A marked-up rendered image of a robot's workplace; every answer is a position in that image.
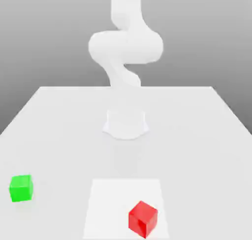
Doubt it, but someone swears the small red cube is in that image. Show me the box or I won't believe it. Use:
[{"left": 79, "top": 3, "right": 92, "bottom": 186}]
[{"left": 128, "top": 200, "right": 158, "bottom": 239}]

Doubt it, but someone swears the small green cube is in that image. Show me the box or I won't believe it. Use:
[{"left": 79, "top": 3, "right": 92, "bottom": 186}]
[{"left": 9, "top": 174, "right": 34, "bottom": 203}]

